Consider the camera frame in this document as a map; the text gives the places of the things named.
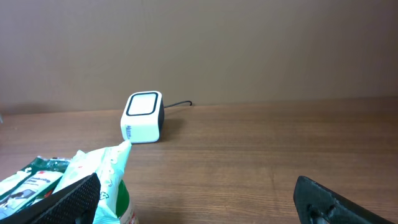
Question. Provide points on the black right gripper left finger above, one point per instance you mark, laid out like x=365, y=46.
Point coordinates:
x=75, y=203

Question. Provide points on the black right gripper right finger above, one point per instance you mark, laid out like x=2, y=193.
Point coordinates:
x=317, y=204

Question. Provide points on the green lid jar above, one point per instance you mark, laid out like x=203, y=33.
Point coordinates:
x=124, y=206

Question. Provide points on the mint green wipes pack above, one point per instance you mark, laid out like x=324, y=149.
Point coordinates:
x=109, y=164

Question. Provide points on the green 3M gloves pack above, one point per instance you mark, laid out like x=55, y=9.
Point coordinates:
x=32, y=183

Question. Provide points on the white barcode scanner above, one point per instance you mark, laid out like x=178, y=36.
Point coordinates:
x=143, y=117

